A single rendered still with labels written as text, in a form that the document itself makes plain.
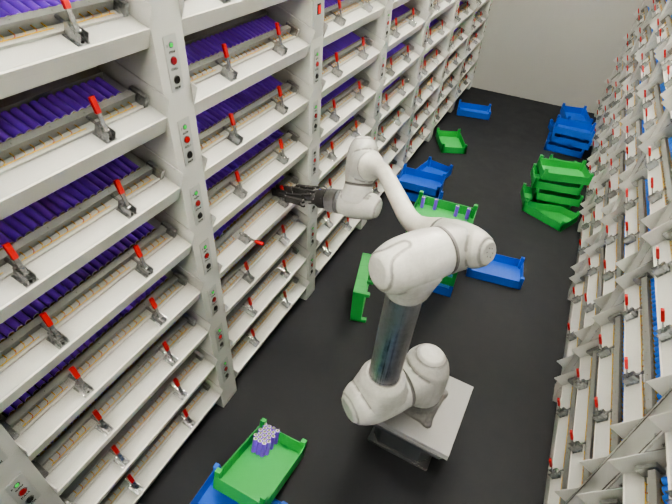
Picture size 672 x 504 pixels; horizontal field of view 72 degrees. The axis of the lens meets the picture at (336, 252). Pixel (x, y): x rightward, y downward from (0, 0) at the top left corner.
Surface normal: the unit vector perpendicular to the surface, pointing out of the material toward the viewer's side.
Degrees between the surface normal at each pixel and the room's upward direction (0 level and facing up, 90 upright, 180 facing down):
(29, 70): 111
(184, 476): 0
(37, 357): 21
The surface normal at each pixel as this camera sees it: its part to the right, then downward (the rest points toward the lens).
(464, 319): 0.05, -0.76
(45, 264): 0.37, -0.59
